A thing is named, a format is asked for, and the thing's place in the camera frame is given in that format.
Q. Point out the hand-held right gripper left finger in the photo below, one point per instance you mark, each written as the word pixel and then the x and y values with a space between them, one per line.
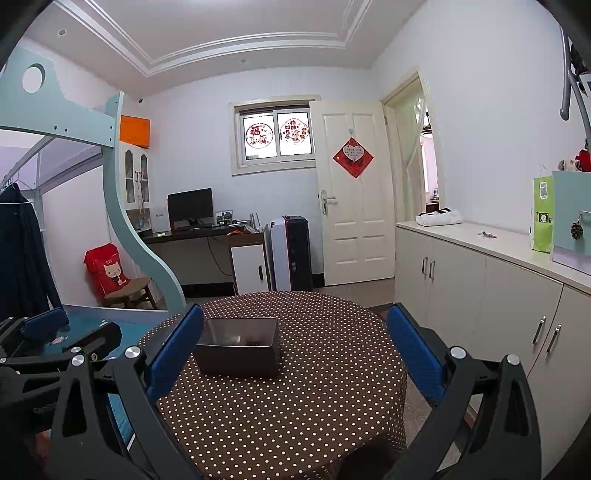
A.
pixel 173 355

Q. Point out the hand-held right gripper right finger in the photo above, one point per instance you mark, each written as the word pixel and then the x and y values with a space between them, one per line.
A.
pixel 415 355

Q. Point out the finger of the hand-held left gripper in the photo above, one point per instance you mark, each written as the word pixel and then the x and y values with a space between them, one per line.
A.
pixel 46 323
pixel 101 339

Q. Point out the metal tin box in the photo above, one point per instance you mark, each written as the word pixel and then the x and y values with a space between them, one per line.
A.
pixel 240 360

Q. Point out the teal bed blanket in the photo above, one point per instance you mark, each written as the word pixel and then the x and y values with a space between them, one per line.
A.
pixel 131 333

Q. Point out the wooden chair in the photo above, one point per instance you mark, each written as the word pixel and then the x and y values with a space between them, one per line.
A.
pixel 134 285

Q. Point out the red cat bag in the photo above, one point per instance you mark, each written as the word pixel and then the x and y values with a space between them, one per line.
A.
pixel 108 270

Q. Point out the dark jacket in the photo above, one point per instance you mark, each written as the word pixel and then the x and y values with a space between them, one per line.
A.
pixel 23 254

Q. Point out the white sideboard cabinet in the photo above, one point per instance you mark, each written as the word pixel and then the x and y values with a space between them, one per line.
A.
pixel 485 300

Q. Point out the small white door cabinet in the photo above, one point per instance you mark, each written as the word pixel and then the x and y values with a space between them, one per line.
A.
pixel 247 267

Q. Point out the dark desk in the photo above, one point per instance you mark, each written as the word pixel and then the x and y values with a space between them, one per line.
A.
pixel 184 235

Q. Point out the brown polka dot tablecloth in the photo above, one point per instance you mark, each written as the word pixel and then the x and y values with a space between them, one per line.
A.
pixel 300 392

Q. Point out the clothes hanger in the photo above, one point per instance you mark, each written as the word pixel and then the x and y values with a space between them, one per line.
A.
pixel 21 201

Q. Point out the white box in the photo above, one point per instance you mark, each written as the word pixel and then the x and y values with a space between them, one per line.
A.
pixel 160 221

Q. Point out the white panel door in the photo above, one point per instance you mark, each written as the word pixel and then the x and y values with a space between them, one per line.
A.
pixel 360 230

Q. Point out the white folded cloth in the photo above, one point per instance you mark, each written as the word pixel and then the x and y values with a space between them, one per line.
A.
pixel 438 218

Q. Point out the bunch of keys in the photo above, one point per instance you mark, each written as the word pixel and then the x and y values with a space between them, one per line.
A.
pixel 487 234

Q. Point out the black computer monitor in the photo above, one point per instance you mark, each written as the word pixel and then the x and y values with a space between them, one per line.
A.
pixel 189 205

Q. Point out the white and dark suitcase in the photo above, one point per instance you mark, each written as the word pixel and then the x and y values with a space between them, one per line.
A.
pixel 298 254

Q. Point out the white glass-door cupboard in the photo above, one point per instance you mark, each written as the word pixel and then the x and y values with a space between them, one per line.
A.
pixel 124 184

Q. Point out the green paper bag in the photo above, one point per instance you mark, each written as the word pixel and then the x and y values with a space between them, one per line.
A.
pixel 542 217

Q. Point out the red door decoration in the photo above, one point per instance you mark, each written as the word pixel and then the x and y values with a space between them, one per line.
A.
pixel 353 157

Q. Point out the orange box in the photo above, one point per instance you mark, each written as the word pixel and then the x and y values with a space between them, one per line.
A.
pixel 135 131

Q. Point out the light blue gift bag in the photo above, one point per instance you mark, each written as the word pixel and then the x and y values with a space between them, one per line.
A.
pixel 570 207

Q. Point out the window with red stickers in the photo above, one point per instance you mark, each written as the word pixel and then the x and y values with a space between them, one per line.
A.
pixel 272 134

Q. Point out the red plush toy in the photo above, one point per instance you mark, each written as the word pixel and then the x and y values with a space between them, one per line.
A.
pixel 584 159

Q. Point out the grey metal rack tube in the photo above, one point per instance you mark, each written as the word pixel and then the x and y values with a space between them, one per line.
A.
pixel 567 92

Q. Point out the light blue loft bed frame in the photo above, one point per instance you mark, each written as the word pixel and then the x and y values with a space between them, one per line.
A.
pixel 134 240

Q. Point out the photo frame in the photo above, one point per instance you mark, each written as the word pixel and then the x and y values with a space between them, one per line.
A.
pixel 224 217

